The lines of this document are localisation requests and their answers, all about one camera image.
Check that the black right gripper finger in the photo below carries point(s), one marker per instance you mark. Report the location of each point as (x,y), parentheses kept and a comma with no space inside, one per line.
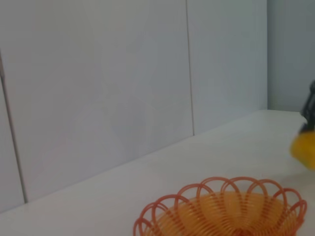
(310,108)

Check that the yellow banana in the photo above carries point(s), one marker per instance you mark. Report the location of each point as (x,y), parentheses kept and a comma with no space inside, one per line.
(305,150)

